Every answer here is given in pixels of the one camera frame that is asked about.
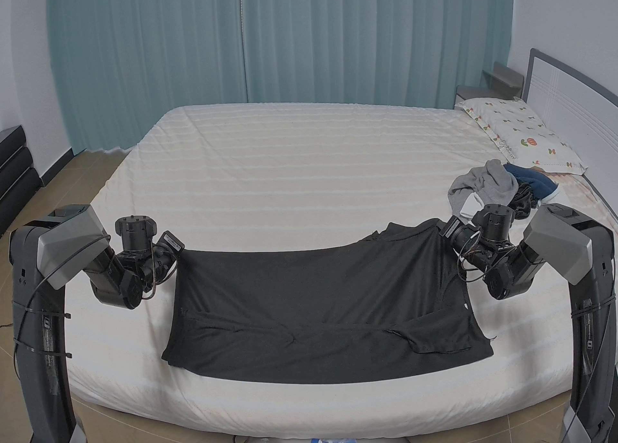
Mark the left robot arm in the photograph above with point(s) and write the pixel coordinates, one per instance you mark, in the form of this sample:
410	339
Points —
67	248

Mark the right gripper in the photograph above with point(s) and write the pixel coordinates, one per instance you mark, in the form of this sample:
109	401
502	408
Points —
461	236

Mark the grey bedside table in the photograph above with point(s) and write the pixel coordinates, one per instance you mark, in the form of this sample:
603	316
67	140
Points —
487	91

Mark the blue-green curtain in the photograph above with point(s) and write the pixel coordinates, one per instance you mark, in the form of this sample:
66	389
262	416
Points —
145	45
376	26

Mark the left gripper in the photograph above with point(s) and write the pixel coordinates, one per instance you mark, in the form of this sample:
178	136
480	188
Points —
173	244

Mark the black T-shirt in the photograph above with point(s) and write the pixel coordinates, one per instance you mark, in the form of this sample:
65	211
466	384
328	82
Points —
314	306

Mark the black chest of drawers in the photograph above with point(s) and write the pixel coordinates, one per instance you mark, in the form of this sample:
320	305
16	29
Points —
14	175

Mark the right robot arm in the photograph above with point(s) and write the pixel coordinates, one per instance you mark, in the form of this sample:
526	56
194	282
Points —
560	243

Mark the pile of clothes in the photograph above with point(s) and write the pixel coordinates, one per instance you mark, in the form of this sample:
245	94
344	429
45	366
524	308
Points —
487	185

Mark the bed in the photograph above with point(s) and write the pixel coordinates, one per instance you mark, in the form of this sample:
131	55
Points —
314	166

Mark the white printed pillow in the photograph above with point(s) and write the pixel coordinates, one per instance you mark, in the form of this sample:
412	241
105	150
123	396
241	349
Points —
521	130

